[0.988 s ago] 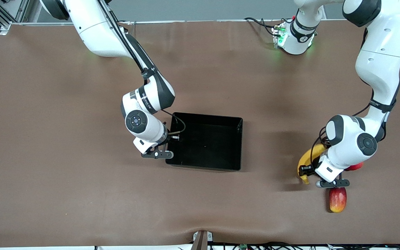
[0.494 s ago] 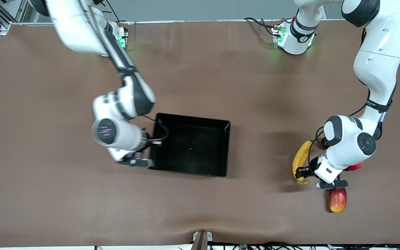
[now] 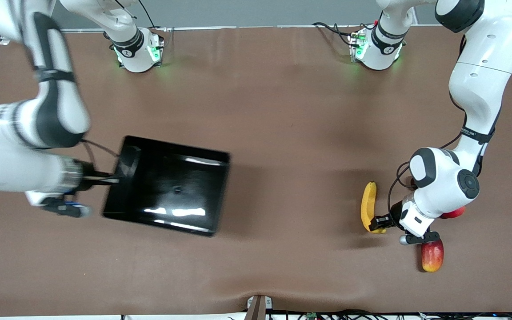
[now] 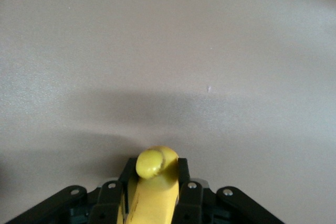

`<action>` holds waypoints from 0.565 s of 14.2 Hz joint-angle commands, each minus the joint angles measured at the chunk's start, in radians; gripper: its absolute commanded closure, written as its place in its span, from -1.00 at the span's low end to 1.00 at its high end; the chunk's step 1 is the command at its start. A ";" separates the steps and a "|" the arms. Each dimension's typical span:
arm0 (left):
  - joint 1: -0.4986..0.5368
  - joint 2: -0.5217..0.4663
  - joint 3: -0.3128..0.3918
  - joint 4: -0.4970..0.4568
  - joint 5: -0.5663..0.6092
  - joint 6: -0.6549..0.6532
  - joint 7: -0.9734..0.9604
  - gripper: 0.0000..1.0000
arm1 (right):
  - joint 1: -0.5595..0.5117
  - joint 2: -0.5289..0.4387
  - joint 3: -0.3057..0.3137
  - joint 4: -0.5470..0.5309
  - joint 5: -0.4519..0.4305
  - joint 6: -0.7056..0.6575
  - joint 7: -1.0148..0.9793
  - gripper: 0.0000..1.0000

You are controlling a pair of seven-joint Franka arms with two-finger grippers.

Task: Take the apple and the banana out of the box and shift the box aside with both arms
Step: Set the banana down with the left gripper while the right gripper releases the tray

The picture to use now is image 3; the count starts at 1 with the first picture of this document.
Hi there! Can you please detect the yellow banana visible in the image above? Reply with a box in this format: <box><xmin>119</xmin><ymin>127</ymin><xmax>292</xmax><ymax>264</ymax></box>
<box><xmin>361</xmin><ymin>181</ymin><xmax>388</xmax><ymax>234</ymax></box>

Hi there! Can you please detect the black rectangular plastic tray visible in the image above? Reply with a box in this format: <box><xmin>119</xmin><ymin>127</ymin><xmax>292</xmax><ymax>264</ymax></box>
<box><xmin>102</xmin><ymin>135</ymin><xmax>231</xmax><ymax>237</ymax></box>

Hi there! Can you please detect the red yellow mango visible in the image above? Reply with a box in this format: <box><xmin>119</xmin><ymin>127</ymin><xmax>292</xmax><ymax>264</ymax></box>
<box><xmin>421</xmin><ymin>240</ymin><xmax>444</xmax><ymax>273</ymax></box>

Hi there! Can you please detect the red round peach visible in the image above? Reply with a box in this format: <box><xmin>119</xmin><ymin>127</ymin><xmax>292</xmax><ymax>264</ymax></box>
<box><xmin>440</xmin><ymin>206</ymin><xmax>466</xmax><ymax>220</ymax></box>

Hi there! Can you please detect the brown table mat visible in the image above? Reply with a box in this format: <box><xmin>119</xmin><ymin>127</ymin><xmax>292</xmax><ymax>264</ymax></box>
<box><xmin>0</xmin><ymin>24</ymin><xmax>512</xmax><ymax>317</ymax></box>

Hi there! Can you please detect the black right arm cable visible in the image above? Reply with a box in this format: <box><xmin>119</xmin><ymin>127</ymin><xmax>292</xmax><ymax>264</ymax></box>
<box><xmin>80</xmin><ymin>139</ymin><xmax>120</xmax><ymax>172</ymax></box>

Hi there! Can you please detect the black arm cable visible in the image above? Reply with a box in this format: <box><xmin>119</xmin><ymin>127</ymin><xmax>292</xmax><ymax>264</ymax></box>
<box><xmin>387</xmin><ymin>36</ymin><xmax>501</xmax><ymax>223</ymax></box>
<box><xmin>80</xmin><ymin>139</ymin><xmax>120</xmax><ymax>172</ymax></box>

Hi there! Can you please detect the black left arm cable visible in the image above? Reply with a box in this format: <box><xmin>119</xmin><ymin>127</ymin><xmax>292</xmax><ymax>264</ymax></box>
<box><xmin>387</xmin><ymin>36</ymin><xmax>501</xmax><ymax>223</ymax></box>

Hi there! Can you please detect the black right base cable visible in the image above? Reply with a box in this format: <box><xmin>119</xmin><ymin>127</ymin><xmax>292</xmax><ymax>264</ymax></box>
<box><xmin>138</xmin><ymin>0</ymin><xmax>168</xmax><ymax>32</ymax></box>

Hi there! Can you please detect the black base cable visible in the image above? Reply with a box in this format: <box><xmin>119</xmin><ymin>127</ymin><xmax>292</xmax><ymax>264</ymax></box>
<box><xmin>138</xmin><ymin>0</ymin><xmax>168</xmax><ymax>32</ymax></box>
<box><xmin>312</xmin><ymin>22</ymin><xmax>360</xmax><ymax>48</ymax></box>

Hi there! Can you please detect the black left base cable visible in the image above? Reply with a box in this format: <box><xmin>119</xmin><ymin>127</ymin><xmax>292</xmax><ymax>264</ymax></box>
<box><xmin>312</xmin><ymin>22</ymin><xmax>360</xmax><ymax>48</ymax></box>

